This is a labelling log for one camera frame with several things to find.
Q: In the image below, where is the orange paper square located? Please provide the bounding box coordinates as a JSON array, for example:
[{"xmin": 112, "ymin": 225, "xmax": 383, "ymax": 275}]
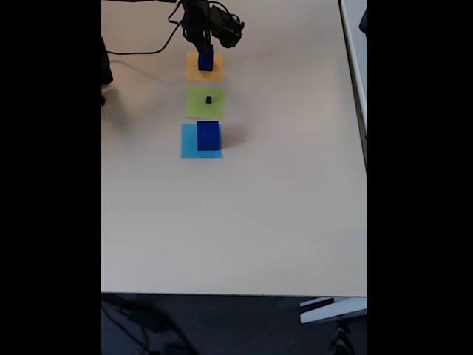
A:
[{"xmin": 185, "ymin": 51, "xmax": 225, "ymax": 83}]

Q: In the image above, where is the green paper square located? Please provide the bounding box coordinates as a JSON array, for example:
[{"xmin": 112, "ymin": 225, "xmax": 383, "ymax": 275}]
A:
[{"xmin": 184, "ymin": 85, "xmax": 226, "ymax": 120}]

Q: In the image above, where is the white table foot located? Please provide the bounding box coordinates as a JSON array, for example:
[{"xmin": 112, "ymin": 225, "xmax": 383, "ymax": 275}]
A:
[{"xmin": 299, "ymin": 296, "xmax": 368, "ymax": 325}]

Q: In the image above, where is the black floor cable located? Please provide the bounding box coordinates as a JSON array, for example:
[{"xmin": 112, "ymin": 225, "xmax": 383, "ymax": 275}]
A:
[
  {"xmin": 101, "ymin": 295, "xmax": 197, "ymax": 355},
  {"xmin": 330, "ymin": 319, "xmax": 356, "ymax": 355}
]

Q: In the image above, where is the light blue paper square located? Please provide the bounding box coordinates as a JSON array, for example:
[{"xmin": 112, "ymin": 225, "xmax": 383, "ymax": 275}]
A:
[{"xmin": 180, "ymin": 123, "xmax": 224, "ymax": 160}]

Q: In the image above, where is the large blue cube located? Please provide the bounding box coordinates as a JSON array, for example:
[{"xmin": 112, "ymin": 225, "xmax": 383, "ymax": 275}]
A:
[{"xmin": 197, "ymin": 121, "xmax": 222, "ymax": 152}]

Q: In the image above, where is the white neighbouring table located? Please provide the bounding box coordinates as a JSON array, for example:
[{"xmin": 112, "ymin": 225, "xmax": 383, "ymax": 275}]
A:
[{"xmin": 338, "ymin": 0, "xmax": 368, "ymax": 175}]

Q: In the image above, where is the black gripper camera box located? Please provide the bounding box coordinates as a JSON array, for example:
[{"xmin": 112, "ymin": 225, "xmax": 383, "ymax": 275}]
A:
[{"xmin": 209, "ymin": 2, "xmax": 246, "ymax": 50}]

